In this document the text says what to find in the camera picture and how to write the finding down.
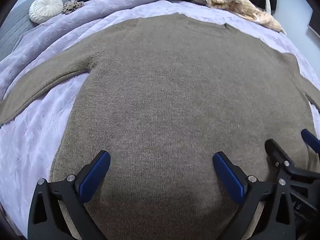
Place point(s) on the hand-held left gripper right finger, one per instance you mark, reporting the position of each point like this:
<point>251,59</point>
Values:
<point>228,177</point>

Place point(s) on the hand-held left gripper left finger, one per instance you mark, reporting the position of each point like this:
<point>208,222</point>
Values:
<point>96,175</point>

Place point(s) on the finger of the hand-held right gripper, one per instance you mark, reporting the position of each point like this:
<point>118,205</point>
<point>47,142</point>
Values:
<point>277,152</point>
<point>311,140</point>

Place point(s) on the olive brown knit sweater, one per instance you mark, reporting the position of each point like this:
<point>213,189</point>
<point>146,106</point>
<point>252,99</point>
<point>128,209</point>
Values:
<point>170,92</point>

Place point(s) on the lavender plush blanket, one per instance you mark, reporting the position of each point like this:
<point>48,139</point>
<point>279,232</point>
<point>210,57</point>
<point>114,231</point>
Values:
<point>37,130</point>

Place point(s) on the dark flat screen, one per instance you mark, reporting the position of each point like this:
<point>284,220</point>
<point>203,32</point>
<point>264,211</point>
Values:
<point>315,20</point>

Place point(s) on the beige crumpled cloth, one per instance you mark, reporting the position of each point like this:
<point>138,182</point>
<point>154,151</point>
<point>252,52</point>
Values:
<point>72,7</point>

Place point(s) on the round cream pleated cushion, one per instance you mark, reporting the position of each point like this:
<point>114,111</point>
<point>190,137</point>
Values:
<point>46,8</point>

